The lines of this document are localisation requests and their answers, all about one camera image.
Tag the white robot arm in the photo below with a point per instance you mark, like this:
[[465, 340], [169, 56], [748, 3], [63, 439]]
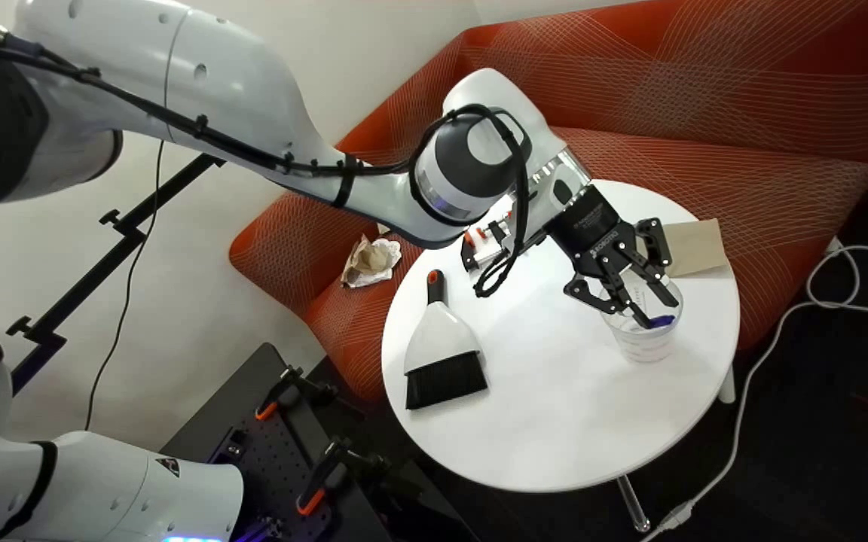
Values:
[[77, 75]]

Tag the clear plastic cup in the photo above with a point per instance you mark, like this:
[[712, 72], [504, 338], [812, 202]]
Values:
[[646, 329]]

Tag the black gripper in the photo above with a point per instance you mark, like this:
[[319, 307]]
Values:
[[602, 244]]

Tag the orange handled clamp on base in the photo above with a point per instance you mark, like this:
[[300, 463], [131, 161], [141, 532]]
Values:
[[271, 405]]

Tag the tan cardboard square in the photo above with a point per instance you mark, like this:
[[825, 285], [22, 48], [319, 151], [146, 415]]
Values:
[[695, 247]]

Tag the blue and white marker pen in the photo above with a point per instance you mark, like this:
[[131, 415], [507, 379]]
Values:
[[663, 319]]

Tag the orange patterned sofa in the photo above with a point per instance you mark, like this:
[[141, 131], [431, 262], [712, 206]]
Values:
[[745, 112]]

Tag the round white table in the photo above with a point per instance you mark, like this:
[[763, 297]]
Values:
[[561, 406]]

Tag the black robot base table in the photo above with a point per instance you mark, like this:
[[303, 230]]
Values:
[[372, 499]]

